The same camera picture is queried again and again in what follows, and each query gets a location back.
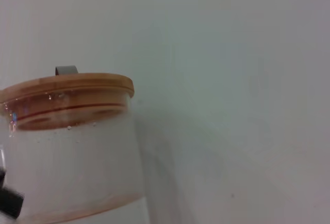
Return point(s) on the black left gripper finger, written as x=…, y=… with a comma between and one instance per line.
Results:
x=10, y=200

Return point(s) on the wooden jar lid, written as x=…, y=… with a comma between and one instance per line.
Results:
x=69, y=85

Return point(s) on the glass dispenser jar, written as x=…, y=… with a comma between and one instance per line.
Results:
x=77, y=162

